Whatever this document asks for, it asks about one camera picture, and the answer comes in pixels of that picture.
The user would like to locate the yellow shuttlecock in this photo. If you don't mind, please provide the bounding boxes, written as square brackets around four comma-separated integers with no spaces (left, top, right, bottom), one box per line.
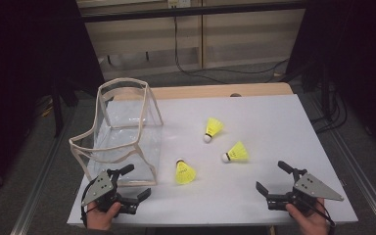
[203,117,225,144]
[174,158,198,186]
[220,140,250,164]

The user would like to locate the person's left hand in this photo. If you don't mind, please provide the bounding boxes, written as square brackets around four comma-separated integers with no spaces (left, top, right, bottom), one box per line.
[86,201,122,231]

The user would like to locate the black stand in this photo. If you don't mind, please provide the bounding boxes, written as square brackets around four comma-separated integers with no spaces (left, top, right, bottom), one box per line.
[50,74,65,138]
[319,63,333,121]

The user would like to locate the left hand-held gripper cable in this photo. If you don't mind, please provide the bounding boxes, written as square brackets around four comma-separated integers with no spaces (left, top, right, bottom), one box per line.
[79,189,90,229]

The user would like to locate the metal floor rail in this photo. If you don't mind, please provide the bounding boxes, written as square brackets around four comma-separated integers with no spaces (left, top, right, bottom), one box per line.
[303,94,376,235]
[9,107,76,235]

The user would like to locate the clear bag with beige trim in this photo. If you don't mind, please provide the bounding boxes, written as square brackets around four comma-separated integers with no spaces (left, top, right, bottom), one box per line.
[68,77,165,188]

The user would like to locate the black floor cables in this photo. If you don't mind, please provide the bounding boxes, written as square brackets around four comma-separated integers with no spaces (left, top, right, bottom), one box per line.
[309,82,349,133]

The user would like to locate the dark curtain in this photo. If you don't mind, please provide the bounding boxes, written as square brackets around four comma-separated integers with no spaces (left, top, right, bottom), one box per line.
[287,0,376,158]
[0,0,106,204]

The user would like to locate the beige wooden cabinet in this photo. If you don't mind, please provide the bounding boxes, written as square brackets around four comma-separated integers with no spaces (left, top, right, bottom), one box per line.
[76,0,307,81]

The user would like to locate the black metal bar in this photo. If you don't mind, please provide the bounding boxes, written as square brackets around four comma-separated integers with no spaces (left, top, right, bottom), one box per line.
[80,0,307,24]

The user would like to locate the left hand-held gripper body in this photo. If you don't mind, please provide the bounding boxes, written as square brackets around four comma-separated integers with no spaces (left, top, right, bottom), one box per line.
[80,168,139,215]

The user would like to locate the right hand-held gripper cable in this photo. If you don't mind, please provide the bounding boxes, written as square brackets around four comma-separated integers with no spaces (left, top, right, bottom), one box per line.
[302,195,338,235]

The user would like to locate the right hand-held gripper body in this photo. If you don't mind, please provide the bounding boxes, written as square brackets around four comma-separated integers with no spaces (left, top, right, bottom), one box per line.
[266,167,345,214]

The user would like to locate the white table mat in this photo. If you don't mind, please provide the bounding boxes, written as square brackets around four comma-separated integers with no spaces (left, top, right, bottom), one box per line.
[67,93,359,227]

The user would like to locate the person's right hand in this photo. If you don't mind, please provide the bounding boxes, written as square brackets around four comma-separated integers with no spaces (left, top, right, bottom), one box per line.
[285,198,331,235]

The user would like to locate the hand-held gripper cable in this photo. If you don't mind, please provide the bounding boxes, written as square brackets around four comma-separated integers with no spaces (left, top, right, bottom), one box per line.
[79,189,90,229]
[302,195,338,235]

